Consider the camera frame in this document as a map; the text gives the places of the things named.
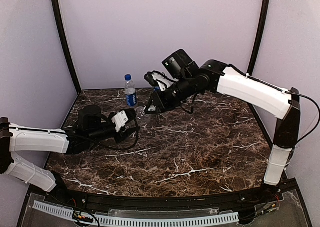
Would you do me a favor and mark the clear bottle white cap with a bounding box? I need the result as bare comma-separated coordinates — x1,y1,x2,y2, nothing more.
126,106,152,126

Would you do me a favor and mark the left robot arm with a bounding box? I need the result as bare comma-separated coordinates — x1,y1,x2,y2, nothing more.
0,105,139,193

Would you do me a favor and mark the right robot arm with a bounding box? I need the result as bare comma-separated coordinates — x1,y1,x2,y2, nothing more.
144,49,303,186

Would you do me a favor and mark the tall bottle blue cap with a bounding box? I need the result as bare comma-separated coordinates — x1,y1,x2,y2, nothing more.
124,74,138,107

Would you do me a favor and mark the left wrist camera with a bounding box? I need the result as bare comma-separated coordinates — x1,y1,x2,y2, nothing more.
109,109,137,133

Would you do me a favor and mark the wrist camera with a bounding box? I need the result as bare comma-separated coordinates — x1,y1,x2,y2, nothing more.
144,70,176,92
109,109,137,133

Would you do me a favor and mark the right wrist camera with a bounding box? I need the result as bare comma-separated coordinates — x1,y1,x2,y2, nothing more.
144,70,176,92

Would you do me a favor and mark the black front table rail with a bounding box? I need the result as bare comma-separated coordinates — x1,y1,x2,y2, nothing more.
29,184,286,214

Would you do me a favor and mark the white slotted cable duct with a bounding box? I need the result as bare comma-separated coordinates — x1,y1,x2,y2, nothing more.
32,200,240,227

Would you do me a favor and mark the left black frame post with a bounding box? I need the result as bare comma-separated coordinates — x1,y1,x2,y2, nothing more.
51,0,82,95

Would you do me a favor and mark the black frame post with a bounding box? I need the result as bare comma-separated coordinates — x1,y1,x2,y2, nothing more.
247,0,270,75
51,0,82,95

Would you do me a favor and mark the right black frame post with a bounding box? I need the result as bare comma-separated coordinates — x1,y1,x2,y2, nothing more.
247,0,270,75

